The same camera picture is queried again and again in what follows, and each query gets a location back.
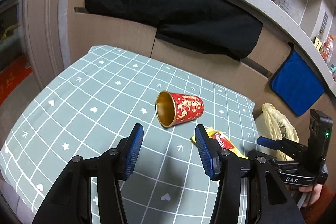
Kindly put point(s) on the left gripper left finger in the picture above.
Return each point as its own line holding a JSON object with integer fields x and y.
{"x": 129, "y": 149}

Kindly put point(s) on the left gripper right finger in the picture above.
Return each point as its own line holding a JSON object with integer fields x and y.
{"x": 208, "y": 149}

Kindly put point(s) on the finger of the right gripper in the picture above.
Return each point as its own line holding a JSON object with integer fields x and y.
{"x": 272, "y": 144}
{"x": 261, "y": 157}

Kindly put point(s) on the yellow red snack wrapper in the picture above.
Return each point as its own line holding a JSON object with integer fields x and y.
{"x": 222, "y": 139}

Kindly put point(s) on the red gold paper cup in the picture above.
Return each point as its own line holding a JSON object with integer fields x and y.
{"x": 175, "y": 108}

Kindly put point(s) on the yellow plastic trash bag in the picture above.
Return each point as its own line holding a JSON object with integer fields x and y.
{"x": 274, "y": 125}

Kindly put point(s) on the person right hand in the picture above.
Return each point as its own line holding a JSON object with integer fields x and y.
{"x": 313, "y": 194}

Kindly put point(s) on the blue hanging towel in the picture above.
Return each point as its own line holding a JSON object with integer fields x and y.
{"x": 296, "y": 84}

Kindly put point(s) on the green checked tablecloth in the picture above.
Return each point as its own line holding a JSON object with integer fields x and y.
{"x": 92, "y": 105}

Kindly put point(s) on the small teal cap bottle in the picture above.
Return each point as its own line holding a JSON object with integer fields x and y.
{"x": 332, "y": 68}

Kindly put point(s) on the orange drink bottle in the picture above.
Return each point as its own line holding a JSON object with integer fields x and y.
{"x": 327, "y": 48}

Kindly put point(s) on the soy sauce bottle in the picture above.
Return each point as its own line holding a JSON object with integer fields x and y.
{"x": 317, "y": 43}

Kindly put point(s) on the black hanging cloth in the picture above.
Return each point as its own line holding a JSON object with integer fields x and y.
{"x": 215, "y": 27}

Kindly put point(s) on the red floor mat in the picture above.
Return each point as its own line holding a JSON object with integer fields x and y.
{"x": 12, "y": 76}

